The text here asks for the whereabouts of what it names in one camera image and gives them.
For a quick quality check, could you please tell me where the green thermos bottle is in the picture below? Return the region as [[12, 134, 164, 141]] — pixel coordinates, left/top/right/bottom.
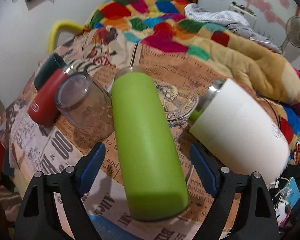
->
[[111, 67, 190, 222]]

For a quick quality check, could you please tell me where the clear glass cup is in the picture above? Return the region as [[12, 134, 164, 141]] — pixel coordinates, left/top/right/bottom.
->
[[55, 72, 114, 141]]

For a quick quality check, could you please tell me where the dark green cup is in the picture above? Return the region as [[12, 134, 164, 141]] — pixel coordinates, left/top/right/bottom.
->
[[33, 53, 66, 91]]

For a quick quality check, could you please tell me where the white cow plush toy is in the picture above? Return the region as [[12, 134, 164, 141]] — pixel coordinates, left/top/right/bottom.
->
[[274, 198, 291, 226]]

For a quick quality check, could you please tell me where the blue booklet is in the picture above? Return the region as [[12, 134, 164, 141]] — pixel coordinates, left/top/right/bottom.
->
[[283, 177, 300, 208]]

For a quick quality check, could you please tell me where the newspaper print bed sheet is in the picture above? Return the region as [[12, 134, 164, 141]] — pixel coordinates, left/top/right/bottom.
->
[[0, 27, 286, 240]]

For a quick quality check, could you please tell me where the white thermos bottle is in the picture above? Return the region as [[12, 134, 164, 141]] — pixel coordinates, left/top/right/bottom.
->
[[189, 79, 290, 185]]

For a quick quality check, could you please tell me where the red thermos bottle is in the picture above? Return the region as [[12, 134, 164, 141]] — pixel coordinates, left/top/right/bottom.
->
[[28, 65, 77, 127]]

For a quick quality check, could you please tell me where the white checkered cloth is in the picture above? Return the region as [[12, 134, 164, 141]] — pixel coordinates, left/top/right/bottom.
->
[[184, 3, 282, 54]]

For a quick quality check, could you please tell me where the standing electric fan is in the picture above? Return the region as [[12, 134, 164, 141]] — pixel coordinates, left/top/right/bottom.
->
[[281, 16, 300, 55]]

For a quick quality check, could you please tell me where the white small cabinet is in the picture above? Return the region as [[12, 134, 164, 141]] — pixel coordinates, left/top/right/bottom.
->
[[229, 2, 257, 29]]

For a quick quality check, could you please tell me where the sliding wardrobe with hearts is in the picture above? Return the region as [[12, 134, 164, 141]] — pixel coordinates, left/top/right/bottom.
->
[[198, 0, 300, 63]]

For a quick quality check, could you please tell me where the colourful patchwork blanket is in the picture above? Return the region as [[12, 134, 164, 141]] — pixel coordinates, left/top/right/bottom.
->
[[84, 0, 300, 144]]

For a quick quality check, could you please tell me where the yellow padded bed rail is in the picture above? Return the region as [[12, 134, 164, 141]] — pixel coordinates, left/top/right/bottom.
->
[[47, 20, 84, 53]]

